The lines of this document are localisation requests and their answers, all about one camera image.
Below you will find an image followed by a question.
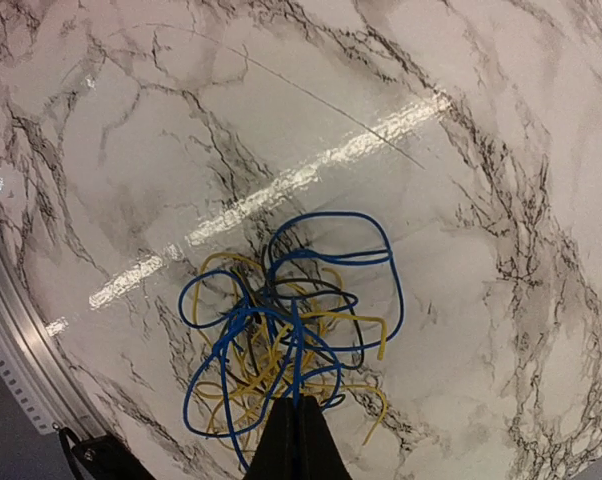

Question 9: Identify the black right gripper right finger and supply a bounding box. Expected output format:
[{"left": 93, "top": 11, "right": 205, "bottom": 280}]
[{"left": 296, "top": 396, "right": 352, "bottom": 480}]

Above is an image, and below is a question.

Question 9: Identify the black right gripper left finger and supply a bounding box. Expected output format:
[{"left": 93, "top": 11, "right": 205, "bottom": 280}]
[{"left": 244, "top": 398, "right": 296, "bottom": 480}]

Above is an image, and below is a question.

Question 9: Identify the bundle of coloured cables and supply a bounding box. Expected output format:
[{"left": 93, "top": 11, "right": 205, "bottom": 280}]
[{"left": 176, "top": 209, "right": 407, "bottom": 474}]

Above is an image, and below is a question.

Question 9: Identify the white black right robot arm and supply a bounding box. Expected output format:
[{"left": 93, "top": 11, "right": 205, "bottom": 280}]
[{"left": 59, "top": 396, "right": 351, "bottom": 480}]

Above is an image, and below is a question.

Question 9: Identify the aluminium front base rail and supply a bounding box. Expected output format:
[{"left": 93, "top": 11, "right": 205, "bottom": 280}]
[{"left": 0, "top": 228, "right": 125, "bottom": 439}]

